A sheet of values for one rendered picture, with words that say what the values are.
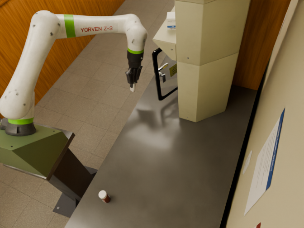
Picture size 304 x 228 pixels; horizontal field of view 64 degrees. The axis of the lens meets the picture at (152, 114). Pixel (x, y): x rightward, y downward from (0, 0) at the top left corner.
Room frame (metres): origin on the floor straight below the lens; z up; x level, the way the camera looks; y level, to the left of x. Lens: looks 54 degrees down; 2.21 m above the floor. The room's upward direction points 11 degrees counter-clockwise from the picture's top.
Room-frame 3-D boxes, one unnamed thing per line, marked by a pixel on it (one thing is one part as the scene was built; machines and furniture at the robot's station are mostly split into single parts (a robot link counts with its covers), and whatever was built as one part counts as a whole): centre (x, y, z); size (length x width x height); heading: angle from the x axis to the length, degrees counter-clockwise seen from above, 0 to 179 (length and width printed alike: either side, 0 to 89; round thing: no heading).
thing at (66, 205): (0.82, 0.73, 0.45); 0.48 x 0.48 x 0.90; 62
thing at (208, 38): (0.90, -0.35, 1.33); 0.32 x 0.25 x 0.77; 146
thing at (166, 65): (1.03, -0.19, 1.19); 0.30 x 0.01 x 0.40; 119
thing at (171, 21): (0.96, -0.17, 1.54); 0.05 x 0.05 x 0.06; 75
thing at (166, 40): (1.01, -0.20, 1.46); 0.32 x 0.11 x 0.10; 146
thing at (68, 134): (0.82, 0.73, 0.92); 0.32 x 0.32 x 0.04; 62
